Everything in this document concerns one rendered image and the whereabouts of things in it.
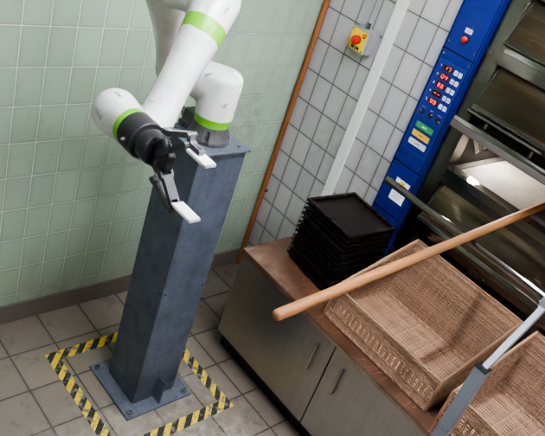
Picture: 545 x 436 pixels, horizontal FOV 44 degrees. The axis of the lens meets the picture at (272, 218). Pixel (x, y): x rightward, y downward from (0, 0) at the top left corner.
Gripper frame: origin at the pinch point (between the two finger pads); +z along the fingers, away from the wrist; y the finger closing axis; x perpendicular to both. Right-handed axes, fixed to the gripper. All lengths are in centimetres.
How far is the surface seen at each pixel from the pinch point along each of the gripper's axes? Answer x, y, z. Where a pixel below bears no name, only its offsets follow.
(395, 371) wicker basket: -104, 86, 15
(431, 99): -151, 9, -45
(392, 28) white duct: -153, -7, -76
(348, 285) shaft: -48, 29, 14
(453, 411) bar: -94, 73, 43
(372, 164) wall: -155, 50, -60
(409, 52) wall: -155, -2, -65
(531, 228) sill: -154, 32, 15
